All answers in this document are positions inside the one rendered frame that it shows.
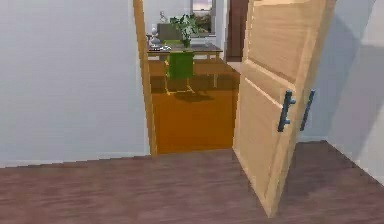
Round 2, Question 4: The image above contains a dark door handle bar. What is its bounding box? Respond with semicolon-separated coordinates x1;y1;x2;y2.
277;89;297;133
299;88;316;132

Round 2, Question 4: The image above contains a wooden dining table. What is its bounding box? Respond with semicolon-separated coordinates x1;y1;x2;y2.
146;42;224;89

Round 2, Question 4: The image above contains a dark brown room door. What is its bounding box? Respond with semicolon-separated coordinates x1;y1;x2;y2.
226;0;250;59

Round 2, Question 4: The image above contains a green house plant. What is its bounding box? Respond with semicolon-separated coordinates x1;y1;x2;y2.
169;13;200;49

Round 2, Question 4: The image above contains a green chair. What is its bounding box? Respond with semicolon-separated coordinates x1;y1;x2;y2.
162;39;197;96

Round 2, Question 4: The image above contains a light wooden room door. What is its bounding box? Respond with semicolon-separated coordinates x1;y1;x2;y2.
232;0;338;219

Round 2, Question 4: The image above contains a window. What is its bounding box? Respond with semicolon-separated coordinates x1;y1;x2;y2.
190;0;217;37

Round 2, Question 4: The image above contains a white statuette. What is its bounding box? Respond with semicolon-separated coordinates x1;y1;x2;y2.
148;27;163;50

